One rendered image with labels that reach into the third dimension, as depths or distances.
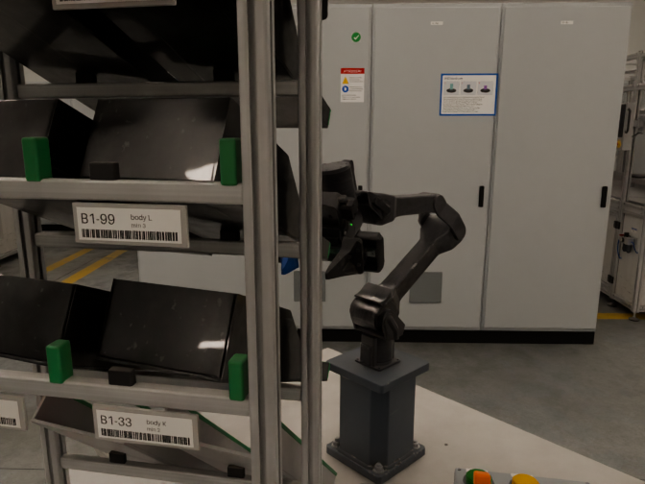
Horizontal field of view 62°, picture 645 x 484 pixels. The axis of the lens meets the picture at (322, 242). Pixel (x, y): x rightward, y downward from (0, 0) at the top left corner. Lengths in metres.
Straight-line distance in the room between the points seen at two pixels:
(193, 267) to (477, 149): 2.07
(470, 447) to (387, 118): 2.66
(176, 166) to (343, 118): 3.16
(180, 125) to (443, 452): 0.92
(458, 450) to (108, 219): 0.95
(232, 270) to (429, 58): 1.90
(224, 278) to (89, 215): 3.39
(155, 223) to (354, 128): 3.21
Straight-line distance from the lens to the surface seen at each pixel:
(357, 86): 3.58
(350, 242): 0.79
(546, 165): 3.83
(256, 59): 0.36
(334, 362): 1.07
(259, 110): 0.36
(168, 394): 0.44
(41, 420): 0.72
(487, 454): 1.22
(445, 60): 3.66
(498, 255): 3.83
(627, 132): 4.59
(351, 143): 3.57
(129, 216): 0.40
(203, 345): 0.47
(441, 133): 3.63
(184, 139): 0.44
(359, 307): 1.01
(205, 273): 3.82
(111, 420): 0.47
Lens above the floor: 1.51
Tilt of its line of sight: 12 degrees down
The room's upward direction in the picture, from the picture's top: straight up
